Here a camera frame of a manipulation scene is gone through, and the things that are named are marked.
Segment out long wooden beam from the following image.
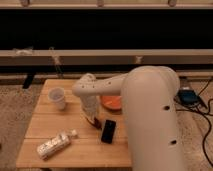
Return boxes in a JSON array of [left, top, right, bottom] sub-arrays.
[[0, 49, 213, 66]]

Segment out translucent plastic cup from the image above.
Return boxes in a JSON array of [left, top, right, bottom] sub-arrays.
[[48, 87, 66, 110]]

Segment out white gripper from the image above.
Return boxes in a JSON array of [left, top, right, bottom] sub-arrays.
[[81, 96, 99, 125]]

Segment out dark blue box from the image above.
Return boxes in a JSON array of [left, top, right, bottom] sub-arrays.
[[178, 89, 199, 105]]

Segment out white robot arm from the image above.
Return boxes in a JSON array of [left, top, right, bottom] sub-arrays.
[[72, 66, 187, 171]]

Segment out wooden table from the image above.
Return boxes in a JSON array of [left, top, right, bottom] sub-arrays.
[[16, 79, 131, 168]]

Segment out orange ceramic bowl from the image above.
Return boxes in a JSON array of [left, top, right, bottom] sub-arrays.
[[100, 96, 121, 111]]

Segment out black cable on floor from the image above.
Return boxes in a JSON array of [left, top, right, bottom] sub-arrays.
[[174, 79, 213, 168]]

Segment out clear plastic bottle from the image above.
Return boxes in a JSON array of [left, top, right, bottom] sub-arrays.
[[37, 130, 78, 159]]

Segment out black smartphone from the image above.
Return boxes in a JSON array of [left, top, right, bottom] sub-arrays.
[[101, 120, 116, 144]]

